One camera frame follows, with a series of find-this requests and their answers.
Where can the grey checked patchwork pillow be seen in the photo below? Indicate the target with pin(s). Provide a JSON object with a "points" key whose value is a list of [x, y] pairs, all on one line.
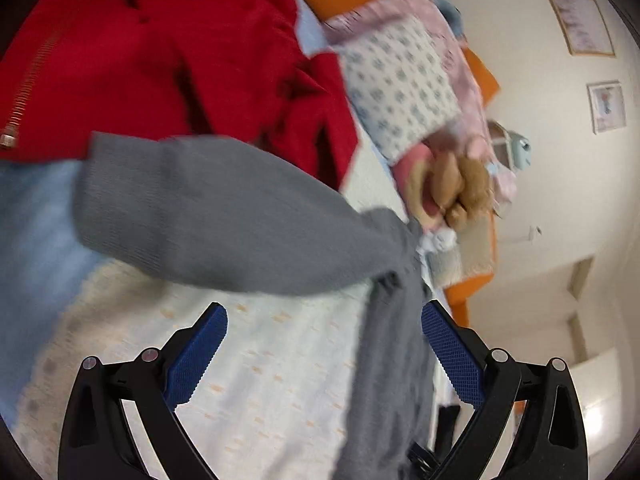
{"points": [[472, 255]]}

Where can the large framed wall picture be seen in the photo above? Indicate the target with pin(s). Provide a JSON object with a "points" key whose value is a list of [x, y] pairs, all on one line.
{"points": [[583, 27]]}

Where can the grey fleece zip jacket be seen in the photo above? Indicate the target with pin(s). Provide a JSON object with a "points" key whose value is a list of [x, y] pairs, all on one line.
{"points": [[214, 212]]}

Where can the pink patchwork pillow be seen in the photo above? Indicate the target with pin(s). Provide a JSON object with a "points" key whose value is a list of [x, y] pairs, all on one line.
{"points": [[471, 82]]}

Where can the daisy print white blanket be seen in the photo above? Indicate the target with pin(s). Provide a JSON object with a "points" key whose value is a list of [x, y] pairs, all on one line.
{"points": [[273, 401]]}

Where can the white plush sheep toy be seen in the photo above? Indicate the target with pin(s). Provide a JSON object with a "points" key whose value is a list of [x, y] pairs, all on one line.
{"points": [[439, 240]]}

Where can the small framed wall picture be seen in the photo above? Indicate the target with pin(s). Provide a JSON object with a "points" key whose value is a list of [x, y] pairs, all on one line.
{"points": [[607, 106]]}

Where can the brown plush bear toy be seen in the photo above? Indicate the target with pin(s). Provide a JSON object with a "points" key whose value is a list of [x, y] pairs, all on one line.
{"points": [[461, 188]]}

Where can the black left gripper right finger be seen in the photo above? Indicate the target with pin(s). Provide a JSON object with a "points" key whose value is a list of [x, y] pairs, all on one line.
{"points": [[550, 442]]}

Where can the red knit zip jacket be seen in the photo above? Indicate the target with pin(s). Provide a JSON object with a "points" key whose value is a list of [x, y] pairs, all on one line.
{"points": [[156, 69]]}

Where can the blue floral white pillow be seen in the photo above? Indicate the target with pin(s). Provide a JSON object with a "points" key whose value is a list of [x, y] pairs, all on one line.
{"points": [[396, 84]]}

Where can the light blue bed cover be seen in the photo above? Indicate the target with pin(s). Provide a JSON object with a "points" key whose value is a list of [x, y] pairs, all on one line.
{"points": [[42, 267]]}

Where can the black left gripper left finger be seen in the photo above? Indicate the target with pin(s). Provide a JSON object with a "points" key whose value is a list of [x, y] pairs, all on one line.
{"points": [[97, 442]]}

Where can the pink rainbow plush cushion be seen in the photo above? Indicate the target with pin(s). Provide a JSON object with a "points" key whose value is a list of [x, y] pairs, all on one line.
{"points": [[413, 177]]}

